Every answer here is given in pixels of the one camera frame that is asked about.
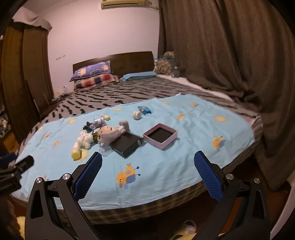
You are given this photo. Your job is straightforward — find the brown curtain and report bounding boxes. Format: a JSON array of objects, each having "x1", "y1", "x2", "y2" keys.
[{"x1": 158, "y1": 1, "x2": 294, "y2": 191}]

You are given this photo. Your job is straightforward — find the blue folded towel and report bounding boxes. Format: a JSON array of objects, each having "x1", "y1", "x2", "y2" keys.
[{"x1": 120, "y1": 71, "x2": 157, "y2": 81}]

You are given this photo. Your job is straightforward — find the air conditioner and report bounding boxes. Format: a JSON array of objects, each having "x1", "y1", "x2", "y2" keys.
[{"x1": 101, "y1": 0, "x2": 152, "y2": 9}]

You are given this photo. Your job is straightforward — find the plaid bed skirt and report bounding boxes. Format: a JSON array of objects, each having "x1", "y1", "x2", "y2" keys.
[{"x1": 13, "y1": 151, "x2": 261, "y2": 225}]

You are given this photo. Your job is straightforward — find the pink square gift box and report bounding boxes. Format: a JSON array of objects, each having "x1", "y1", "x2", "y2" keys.
[{"x1": 143, "y1": 123, "x2": 178, "y2": 150}]

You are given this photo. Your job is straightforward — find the small robot figure toy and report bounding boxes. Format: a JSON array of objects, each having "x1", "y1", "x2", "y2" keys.
[{"x1": 82, "y1": 114, "x2": 110, "y2": 133}]

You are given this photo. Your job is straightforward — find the brown patterned cushion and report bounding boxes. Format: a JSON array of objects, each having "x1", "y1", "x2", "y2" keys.
[{"x1": 154, "y1": 51, "x2": 181, "y2": 78}]

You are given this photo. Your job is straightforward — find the dark wooden headboard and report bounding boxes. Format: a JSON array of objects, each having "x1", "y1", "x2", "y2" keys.
[{"x1": 72, "y1": 52, "x2": 154, "y2": 78}]

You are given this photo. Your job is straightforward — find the blue translucent toy keychain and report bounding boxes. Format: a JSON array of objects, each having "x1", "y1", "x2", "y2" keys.
[{"x1": 138, "y1": 105, "x2": 152, "y2": 115}]

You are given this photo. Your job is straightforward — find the purple cartoon pillow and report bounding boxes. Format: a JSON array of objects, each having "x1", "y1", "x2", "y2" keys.
[{"x1": 70, "y1": 61, "x2": 111, "y2": 81}]

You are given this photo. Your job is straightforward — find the light blue patterned bedsheet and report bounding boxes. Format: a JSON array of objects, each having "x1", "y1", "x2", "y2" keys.
[{"x1": 13, "y1": 95, "x2": 254, "y2": 210}]

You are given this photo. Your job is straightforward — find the small white round jar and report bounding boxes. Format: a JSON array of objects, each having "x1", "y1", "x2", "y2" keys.
[{"x1": 133, "y1": 111, "x2": 142, "y2": 120}]

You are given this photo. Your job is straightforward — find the grey-haired plush doll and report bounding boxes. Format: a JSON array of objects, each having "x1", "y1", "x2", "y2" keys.
[{"x1": 96, "y1": 121, "x2": 130, "y2": 145}]

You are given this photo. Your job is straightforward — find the dark wooden wardrobe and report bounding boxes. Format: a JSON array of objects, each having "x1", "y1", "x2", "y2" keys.
[{"x1": 1, "y1": 22, "x2": 53, "y2": 143}]

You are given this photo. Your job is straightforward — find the yellow white small bottle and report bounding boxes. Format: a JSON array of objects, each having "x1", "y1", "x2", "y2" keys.
[{"x1": 71, "y1": 149, "x2": 81, "y2": 160}]

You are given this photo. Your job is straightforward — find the white plush toy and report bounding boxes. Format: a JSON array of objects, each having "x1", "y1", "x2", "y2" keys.
[{"x1": 72, "y1": 130, "x2": 93, "y2": 152}]

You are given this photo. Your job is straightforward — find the red blue plaid pillow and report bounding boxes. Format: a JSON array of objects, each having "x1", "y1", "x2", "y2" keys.
[{"x1": 74, "y1": 73, "x2": 120, "y2": 92}]

